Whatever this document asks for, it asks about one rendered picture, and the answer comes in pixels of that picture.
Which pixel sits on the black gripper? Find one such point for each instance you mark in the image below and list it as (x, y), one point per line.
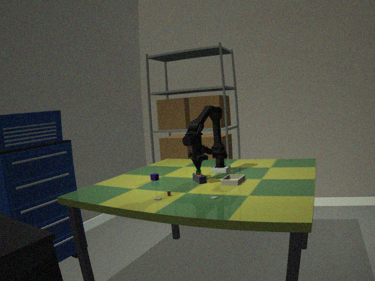
(197, 155)

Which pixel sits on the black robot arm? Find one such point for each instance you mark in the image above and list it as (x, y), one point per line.
(193, 134)

